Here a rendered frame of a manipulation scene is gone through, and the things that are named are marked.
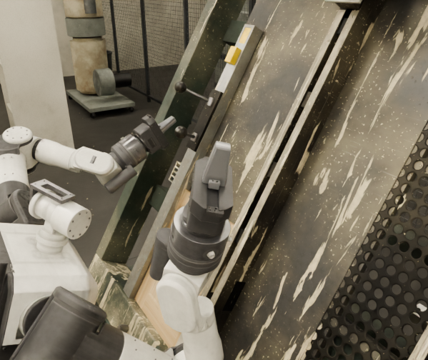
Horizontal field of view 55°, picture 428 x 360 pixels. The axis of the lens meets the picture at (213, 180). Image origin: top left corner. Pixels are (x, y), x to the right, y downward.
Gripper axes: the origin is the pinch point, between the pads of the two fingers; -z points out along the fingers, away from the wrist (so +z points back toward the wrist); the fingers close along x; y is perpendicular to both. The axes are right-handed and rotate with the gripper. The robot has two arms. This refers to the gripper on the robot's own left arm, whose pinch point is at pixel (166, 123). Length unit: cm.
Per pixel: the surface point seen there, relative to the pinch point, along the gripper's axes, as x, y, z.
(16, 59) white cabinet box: 36, -365, 2
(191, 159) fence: 11.9, 6.1, 0.3
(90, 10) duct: 67, -532, -136
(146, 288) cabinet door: 38, 10, 36
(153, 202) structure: 30.4, -14.0, 15.1
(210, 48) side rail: -3.8, -17.4, -32.6
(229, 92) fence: 0.8, 6.6, -20.8
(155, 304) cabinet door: 38, 18, 37
